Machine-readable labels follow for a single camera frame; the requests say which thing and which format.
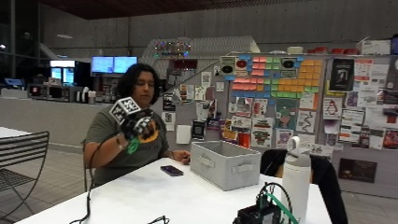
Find dark purple phone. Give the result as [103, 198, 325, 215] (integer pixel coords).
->
[160, 164, 185, 177]

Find white marker cube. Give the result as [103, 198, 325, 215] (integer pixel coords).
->
[108, 96, 143, 126]

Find blank white paper sheet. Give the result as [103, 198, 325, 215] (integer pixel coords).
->
[176, 124, 193, 145]

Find grey fabric storage bin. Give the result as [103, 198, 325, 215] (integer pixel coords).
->
[189, 140, 264, 192]

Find small black framed poster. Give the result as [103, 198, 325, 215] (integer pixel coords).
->
[191, 119, 208, 141]

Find the person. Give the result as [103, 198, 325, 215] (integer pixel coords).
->
[83, 63, 193, 189]

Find twin blue monitor screens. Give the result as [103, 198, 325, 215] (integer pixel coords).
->
[89, 55, 140, 75]

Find black electronic box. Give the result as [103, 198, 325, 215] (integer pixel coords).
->
[233, 203, 284, 224]

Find grey service counter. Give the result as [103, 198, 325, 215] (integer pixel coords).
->
[0, 95, 113, 154]

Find lit drinks fridge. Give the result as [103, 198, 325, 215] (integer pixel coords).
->
[48, 59, 78, 87]

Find white water bottle grey lid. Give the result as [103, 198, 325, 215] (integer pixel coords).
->
[281, 135, 313, 224]

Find white perforated staircase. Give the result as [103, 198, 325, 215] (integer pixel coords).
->
[140, 35, 261, 94]

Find black metal slatted chair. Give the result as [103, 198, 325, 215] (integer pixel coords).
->
[0, 131, 51, 220]

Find white side table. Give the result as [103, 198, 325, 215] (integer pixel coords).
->
[0, 126, 32, 140]

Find mosaic of coloured sticky notes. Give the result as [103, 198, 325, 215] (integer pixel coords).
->
[224, 54, 325, 100]

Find penguin poster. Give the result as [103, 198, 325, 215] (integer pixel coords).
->
[322, 97, 345, 120]

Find black floor sign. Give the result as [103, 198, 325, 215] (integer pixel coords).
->
[337, 157, 378, 184]

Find black portrait poster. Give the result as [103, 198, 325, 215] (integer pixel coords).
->
[329, 58, 356, 92]

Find row of red containers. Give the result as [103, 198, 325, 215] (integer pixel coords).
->
[306, 46, 361, 56]

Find white cardboard box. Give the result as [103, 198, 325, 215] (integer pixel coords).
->
[360, 38, 393, 57]

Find green glove strap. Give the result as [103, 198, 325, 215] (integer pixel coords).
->
[125, 136, 143, 155]

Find short black cable loop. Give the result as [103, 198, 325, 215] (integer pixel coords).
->
[145, 215, 172, 224]

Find long black glove cable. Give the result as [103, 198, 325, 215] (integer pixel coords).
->
[68, 130, 123, 224]

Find string of coloured lights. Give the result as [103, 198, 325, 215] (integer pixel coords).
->
[153, 39, 193, 59]

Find black looped cable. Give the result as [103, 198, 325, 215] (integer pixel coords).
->
[256, 181, 294, 224]

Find green cable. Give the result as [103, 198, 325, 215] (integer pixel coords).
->
[260, 190, 300, 224]

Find grey notice board wall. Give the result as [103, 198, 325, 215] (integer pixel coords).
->
[160, 53, 398, 200]

